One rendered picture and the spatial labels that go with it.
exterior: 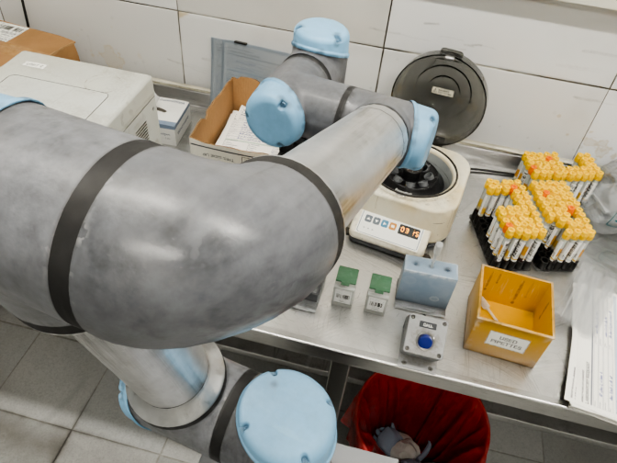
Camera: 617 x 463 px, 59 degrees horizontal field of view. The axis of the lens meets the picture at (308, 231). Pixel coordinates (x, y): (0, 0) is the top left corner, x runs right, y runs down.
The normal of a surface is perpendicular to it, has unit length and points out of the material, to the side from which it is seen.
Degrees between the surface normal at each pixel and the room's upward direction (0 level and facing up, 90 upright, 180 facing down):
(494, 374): 0
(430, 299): 90
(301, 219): 44
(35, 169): 16
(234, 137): 1
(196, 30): 90
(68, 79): 0
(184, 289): 67
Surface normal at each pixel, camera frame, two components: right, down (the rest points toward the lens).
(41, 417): 0.07, -0.70
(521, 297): -0.29, 0.67
